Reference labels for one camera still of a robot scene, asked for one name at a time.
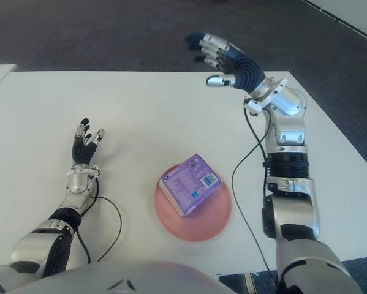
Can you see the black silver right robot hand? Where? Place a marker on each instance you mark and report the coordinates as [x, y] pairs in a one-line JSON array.
[[244, 72]]

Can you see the silver robot torso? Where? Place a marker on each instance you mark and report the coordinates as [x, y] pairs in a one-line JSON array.
[[109, 278]]

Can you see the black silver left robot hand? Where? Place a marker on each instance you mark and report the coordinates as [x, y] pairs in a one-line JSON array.
[[82, 153]]

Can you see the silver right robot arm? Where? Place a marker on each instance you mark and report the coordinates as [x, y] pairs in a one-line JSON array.
[[290, 134]]

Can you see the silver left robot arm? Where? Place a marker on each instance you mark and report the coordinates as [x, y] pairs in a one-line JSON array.
[[77, 185]]

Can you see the round pink plate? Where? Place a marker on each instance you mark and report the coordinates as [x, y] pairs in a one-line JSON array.
[[201, 226]]

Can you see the purple tissue paper pack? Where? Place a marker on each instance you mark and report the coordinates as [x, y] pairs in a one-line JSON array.
[[186, 183]]

